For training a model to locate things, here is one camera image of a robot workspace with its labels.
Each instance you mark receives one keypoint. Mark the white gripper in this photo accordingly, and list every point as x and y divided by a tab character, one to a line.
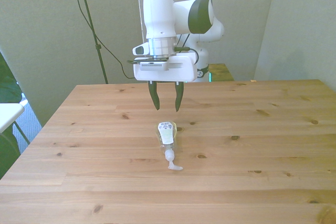
181	73

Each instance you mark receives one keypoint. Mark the clear sanitizer pump bottle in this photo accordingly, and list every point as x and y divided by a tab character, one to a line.
166	132

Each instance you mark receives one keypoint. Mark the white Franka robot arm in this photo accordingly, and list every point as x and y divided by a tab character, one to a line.
157	11

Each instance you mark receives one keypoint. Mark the white side table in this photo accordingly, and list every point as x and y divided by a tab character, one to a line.
8	113

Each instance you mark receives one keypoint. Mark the dark green bulky object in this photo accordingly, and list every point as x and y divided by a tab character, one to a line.
5	90

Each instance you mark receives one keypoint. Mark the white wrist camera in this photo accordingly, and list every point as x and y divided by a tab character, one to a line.
153	66

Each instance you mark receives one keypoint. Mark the wooden robot pedestal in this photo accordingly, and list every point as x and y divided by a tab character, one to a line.
220	72

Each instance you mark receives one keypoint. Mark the black camera stand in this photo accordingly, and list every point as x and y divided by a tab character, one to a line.
90	19

